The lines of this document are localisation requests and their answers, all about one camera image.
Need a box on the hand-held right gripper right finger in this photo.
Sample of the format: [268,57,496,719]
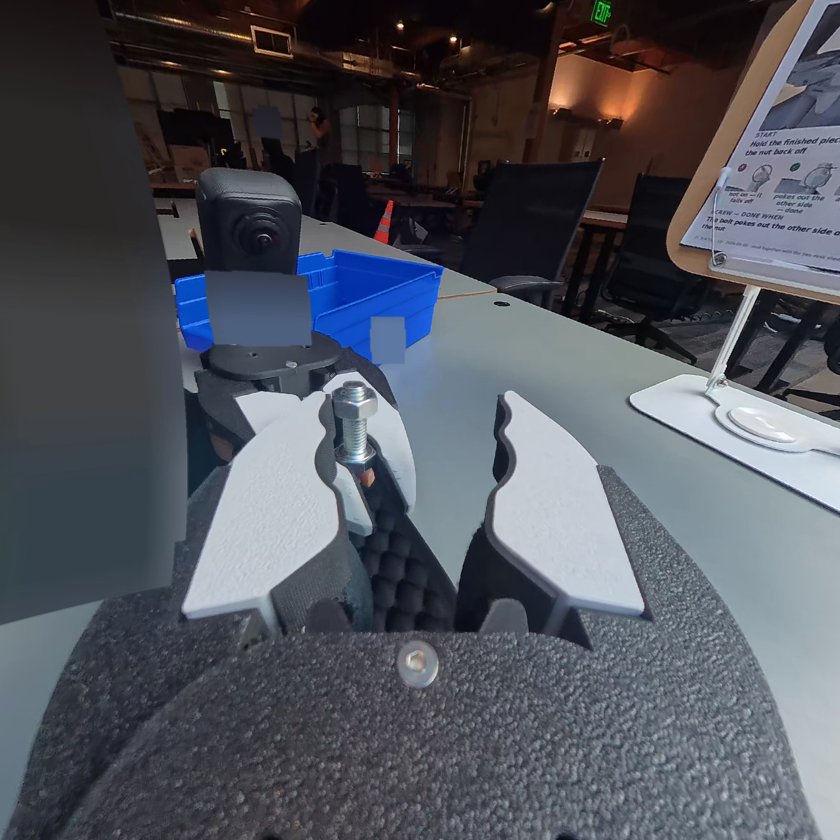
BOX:
[483,390,647,618]

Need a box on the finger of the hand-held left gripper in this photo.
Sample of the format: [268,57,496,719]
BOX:
[234,390,376,537]
[340,371,418,517]

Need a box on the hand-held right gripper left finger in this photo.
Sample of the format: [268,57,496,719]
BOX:
[180,391,343,621]

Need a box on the steel hex bolt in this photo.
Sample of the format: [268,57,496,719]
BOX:
[331,384,379,470]

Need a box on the steel hex nut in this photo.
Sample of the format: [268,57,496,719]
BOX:
[331,384,379,421]

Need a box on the blue plastic bin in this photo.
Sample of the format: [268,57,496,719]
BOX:
[174,248,445,366]

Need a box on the black honeycomb wrist pad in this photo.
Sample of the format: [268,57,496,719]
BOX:
[357,482,460,634]

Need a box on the ceiling air vent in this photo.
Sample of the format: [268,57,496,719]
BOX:
[249,24,295,60]

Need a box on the black office chair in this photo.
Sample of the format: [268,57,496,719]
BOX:
[600,172,716,365]
[459,159,605,309]

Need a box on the printed instruction sheet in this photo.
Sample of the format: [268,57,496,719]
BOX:
[679,0,840,275]

